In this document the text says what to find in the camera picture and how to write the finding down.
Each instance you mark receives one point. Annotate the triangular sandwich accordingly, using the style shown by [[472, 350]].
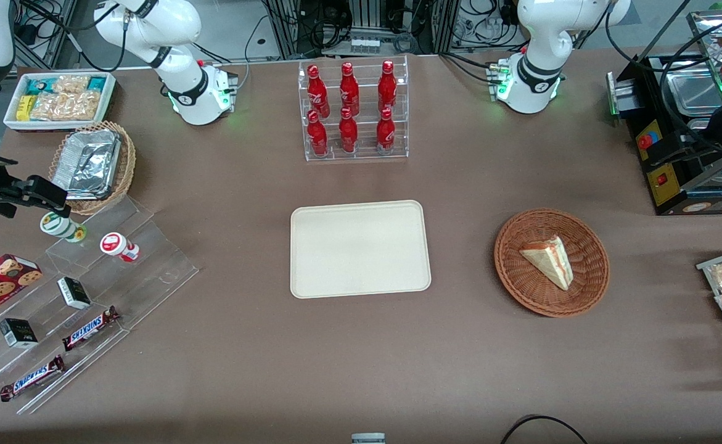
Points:
[[552, 262]]

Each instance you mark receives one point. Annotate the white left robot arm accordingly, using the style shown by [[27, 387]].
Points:
[[533, 80]]

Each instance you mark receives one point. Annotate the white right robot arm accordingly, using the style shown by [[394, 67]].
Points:
[[188, 92]]

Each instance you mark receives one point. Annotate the light tan wicker basket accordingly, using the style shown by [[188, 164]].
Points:
[[127, 166]]

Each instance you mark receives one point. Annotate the cream plastic tray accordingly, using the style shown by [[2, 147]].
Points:
[[360, 250]]

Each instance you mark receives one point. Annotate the round brown wicker basket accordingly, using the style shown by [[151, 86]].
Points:
[[539, 296]]

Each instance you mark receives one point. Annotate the green lidded yoghurt bottle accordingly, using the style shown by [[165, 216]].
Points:
[[61, 227]]

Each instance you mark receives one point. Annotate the aluminium foil container stack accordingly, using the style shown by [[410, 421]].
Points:
[[86, 163]]

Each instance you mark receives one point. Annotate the yellow snack packet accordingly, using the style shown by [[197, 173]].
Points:
[[24, 108]]

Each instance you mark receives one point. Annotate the large clear cracker bag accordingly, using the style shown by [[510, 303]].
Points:
[[65, 106]]

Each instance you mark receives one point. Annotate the red lidded yoghurt bottle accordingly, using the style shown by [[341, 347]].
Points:
[[117, 245]]

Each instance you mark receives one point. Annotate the red tartan cookie box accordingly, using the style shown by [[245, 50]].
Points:
[[0, 283]]

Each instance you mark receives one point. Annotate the small black carton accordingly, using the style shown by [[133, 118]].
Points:
[[74, 293], [18, 333]]

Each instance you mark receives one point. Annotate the teal snack packet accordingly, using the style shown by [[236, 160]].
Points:
[[97, 83], [39, 86]]

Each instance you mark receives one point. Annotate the small clear cracker bag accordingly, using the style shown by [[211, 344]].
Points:
[[71, 83]]

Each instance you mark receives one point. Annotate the white rectangular snack bin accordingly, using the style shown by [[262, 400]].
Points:
[[111, 98]]

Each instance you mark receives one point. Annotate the clear acrylic stepped stand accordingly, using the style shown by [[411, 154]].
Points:
[[151, 277]]

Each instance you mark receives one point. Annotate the Snickers chocolate bar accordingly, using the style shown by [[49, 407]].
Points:
[[32, 378], [89, 328]]

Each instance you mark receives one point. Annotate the red cola bottle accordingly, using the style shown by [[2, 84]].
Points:
[[349, 89], [387, 86], [348, 134], [317, 92], [317, 137], [386, 134]]

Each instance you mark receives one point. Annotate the clear acrylic bottle rack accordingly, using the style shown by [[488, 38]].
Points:
[[364, 157]]

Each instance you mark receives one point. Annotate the white power strip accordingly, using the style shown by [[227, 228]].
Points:
[[365, 45]]

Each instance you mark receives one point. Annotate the small grey device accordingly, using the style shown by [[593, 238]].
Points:
[[368, 438]]

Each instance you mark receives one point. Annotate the black food warmer cabinet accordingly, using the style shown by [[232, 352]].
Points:
[[663, 160]]

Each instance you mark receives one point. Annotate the steel food pan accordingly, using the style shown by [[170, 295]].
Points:
[[697, 92], [700, 125]]

